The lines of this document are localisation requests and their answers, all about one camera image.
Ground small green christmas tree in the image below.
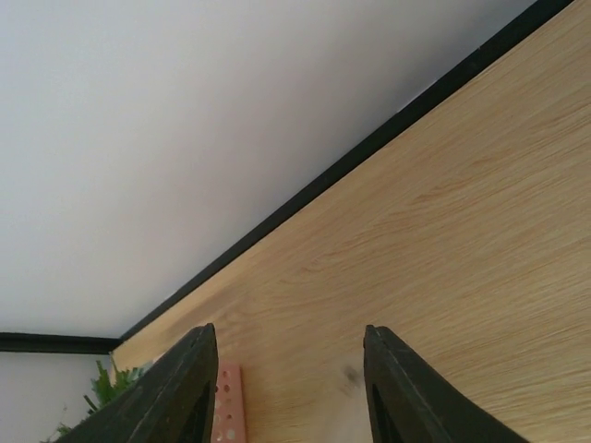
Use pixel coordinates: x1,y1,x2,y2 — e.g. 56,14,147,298
79,357,147,425

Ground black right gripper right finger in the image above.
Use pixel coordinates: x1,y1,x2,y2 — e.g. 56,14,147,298
364,325,525,442

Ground pink perforated plastic basket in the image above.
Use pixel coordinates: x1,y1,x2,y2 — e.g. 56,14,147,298
211,362,247,443

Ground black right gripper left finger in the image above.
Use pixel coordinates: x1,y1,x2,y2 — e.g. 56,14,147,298
58,323,218,443

